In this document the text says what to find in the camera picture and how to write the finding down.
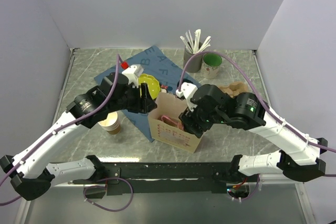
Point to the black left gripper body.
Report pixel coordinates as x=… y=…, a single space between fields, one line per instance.
x=131 y=100

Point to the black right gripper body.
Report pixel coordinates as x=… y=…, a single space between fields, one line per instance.
x=205 y=120

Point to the kraft paper cakes bag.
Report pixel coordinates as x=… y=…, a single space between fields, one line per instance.
x=165 y=125

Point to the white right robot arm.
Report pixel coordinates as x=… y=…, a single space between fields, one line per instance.
x=298 y=155

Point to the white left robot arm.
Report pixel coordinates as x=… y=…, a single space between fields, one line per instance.
x=32 y=173

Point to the yellow dotted plate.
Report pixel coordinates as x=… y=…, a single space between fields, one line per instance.
x=152 y=83

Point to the stack of paper cups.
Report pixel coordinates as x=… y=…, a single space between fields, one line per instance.
x=111 y=124

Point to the grey straw holder cup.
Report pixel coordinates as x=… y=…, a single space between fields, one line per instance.
x=191 y=63

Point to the green inside ceramic mug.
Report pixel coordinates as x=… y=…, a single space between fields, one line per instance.
x=211 y=65

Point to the white wrapped straws bundle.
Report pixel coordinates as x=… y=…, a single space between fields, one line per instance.
x=193 y=44

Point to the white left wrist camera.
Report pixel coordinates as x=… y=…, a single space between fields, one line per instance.
x=132 y=72

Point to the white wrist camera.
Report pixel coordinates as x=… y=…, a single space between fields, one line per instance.
x=187 y=91
x=132 y=72

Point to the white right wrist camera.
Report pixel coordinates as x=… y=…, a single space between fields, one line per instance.
x=187 y=91

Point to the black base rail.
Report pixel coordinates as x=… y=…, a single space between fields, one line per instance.
x=168 y=177

